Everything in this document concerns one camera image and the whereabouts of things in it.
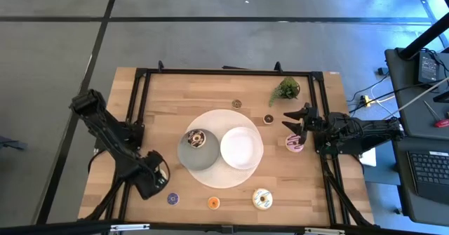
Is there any white round plate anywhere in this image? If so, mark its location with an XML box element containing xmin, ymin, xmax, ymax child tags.
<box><xmin>220</xmin><ymin>126</ymin><xmax>264</xmax><ymax>170</ymax></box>

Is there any black power adapter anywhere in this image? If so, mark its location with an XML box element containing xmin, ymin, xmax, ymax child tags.
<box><xmin>417</xmin><ymin>51</ymin><xmax>441</xmax><ymax>86</ymax></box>

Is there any silver bracket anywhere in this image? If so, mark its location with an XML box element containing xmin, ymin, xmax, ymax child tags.
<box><xmin>109</xmin><ymin>223</ymin><xmax>150</xmax><ymax>233</ymax></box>
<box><xmin>304</xmin><ymin>227</ymin><xmax>347</xmax><ymax>235</ymax></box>

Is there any white cable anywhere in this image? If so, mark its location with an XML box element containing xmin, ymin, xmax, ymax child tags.
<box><xmin>370</xmin><ymin>83</ymin><xmax>398</xmax><ymax>117</ymax></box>

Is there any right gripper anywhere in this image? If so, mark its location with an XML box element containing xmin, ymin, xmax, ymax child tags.
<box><xmin>281</xmin><ymin>102</ymin><xmax>328</xmax><ymax>145</ymax></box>

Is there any black cable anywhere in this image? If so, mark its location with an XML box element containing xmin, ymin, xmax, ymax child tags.
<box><xmin>347</xmin><ymin>80</ymin><xmax>449</xmax><ymax>114</ymax></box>

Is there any thin white rod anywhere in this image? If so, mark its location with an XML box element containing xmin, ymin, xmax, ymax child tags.
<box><xmin>384</xmin><ymin>75</ymin><xmax>449</xmax><ymax>120</ymax></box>

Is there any black keyboard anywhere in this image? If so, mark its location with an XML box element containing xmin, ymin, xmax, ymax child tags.
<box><xmin>406</xmin><ymin>149</ymin><xmax>449</xmax><ymax>205</ymax></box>

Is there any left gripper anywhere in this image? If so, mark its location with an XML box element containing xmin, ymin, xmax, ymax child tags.
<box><xmin>135</xmin><ymin>150</ymin><xmax>171</xmax><ymax>201</ymax></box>

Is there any black diagonal pole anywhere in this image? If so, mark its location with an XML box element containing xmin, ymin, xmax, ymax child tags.
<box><xmin>398</xmin><ymin>12</ymin><xmax>449</xmax><ymax>61</ymax></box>

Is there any black overhead crossbar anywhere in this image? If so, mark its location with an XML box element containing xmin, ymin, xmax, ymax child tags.
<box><xmin>0</xmin><ymin>219</ymin><xmax>449</xmax><ymax>235</ymax></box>

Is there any dark chair base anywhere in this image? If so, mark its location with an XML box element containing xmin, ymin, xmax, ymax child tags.
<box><xmin>0</xmin><ymin>135</ymin><xmax>29</xmax><ymax>152</ymax></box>

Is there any large white blue-striped donut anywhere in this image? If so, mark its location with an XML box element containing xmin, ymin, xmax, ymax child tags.
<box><xmin>252</xmin><ymin>188</ymin><xmax>274</xmax><ymax>210</ymax></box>

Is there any chocolate sprinkled donut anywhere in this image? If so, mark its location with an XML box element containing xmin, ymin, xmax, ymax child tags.
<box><xmin>187</xmin><ymin>129</ymin><xmax>207</xmax><ymax>149</ymax></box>

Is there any black table frame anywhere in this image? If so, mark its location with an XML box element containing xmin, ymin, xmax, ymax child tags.
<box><xmin>82</xmin><ymin>60</ymin><xmax>375</xmax><ymax>229</ymax></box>

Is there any green potted plant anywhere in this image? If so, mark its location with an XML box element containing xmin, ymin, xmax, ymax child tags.
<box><xmin>268</xmin><ymin>76</ymin><xmax>302</xmax><ymax>108</ymax></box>

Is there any red-handled screwdriver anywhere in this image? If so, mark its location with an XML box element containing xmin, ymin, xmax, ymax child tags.
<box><xmin>422</xmin><ymin>100</ymin><xmax>449</xmax><ymax>128</ymax></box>

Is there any white paper sheet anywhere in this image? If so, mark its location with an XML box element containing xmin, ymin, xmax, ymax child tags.
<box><xmin>359</xmin><ymin>147</ymin><xmax>377</xmax><ymax>168</ymax></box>

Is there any dark grey side desk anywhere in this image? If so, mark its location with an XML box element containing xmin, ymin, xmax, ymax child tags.
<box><xmin>384</xmin><ymin>47</ymin><xmax>449</xmax><ymax>227</ymax></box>

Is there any grey round plate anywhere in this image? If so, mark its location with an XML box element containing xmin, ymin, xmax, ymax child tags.
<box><xmin>177</xmin><ymin>128</ymin><xmax>222</xmax><ymax>172</ymax></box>

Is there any large pink glazed donut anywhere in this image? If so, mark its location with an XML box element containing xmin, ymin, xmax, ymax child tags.
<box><xmin>285</xmin><ymin>133</ymin><xmax>305</xmax><ymax>154</ymax></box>

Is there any round white woven placemat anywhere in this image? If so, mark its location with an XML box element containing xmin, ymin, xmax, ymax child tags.
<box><xmin>185</xmin><ymin>109</ymin><xmax>264</xmax><ymax>189</ymax></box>

